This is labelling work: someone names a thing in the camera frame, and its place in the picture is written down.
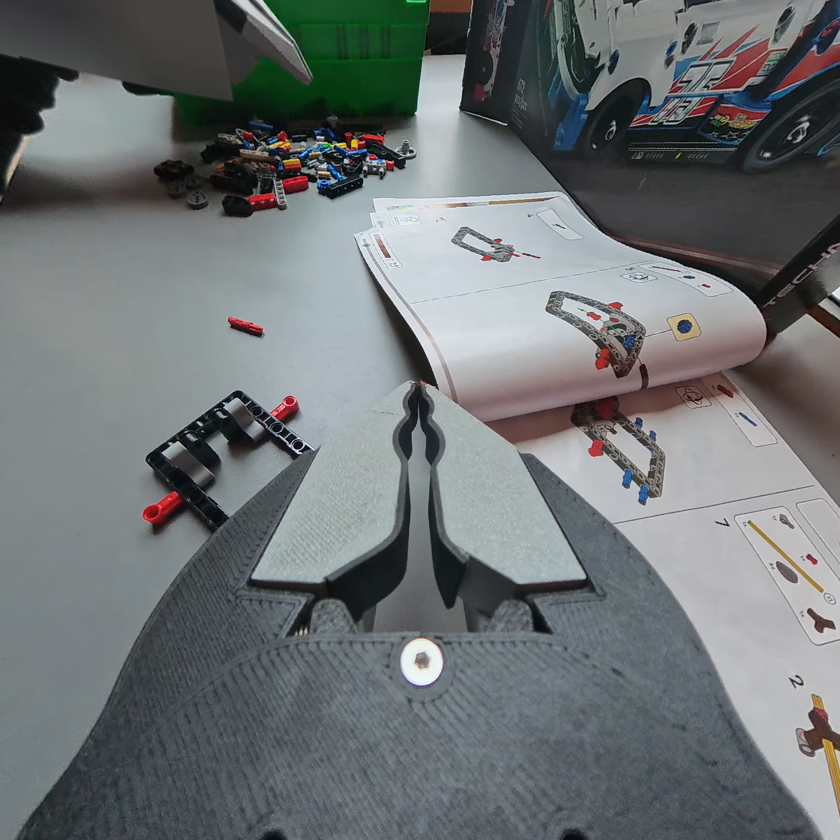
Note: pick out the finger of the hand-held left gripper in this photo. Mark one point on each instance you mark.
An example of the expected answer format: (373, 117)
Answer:
(239, 59)
(275, 39)

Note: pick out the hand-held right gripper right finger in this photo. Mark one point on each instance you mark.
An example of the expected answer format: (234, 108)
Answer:
(499, 512)

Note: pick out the lego instruction booklet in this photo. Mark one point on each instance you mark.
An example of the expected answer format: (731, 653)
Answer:
(525, 367)

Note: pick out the race car lego box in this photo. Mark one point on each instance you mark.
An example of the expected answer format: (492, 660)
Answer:
(689, 197)

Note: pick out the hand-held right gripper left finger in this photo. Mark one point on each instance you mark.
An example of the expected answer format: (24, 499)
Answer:
(341, 505)

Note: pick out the red lego pin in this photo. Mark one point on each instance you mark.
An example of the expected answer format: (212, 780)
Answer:
(246, 326)

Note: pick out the black lego frame assembly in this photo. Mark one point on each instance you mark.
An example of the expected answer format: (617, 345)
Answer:
(187, 463)

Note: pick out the green plastic bin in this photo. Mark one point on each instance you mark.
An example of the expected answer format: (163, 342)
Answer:
(367, 65)

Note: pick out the pile of lego pieces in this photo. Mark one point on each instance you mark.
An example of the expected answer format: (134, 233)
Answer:
(295, 164)

